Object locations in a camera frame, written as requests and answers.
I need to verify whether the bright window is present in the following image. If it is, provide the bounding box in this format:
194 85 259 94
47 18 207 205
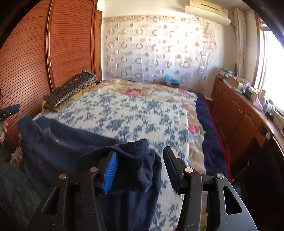
256 19 283 114

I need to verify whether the white air conditioner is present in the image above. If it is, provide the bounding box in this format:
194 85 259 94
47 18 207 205
185 1 231 26

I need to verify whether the person's left hand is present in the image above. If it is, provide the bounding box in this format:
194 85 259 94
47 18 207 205
0 121 8 143

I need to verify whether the dark blue bed sheet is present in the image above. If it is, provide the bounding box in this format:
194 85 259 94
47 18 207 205
195 93 231 180

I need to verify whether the blue floral bedspread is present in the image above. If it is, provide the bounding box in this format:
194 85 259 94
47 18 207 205
33 88 192 231

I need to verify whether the dark circle-patterned garment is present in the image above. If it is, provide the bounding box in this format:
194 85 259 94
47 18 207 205
43 70 97 107

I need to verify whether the floral bed quilt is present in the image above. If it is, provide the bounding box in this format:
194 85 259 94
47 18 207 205
9 78 209 231

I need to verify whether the navy blue fleece sweater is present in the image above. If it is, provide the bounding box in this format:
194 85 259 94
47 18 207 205
18 116 162 230

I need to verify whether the blue toy on bed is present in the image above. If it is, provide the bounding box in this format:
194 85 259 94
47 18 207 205
163 74 180 88

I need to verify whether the wooden sideboard cabinet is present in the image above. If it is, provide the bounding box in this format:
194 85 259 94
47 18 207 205
211 78 283 178

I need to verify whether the white circle-patterned curtain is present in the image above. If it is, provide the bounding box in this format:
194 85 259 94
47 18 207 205
103 15 217 92

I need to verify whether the cardboard box on cabinet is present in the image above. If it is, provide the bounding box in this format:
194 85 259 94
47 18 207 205
227 76 244 90

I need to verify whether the wooden slatted wardrobe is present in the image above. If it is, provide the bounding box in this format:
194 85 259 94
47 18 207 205
1 1 103 148

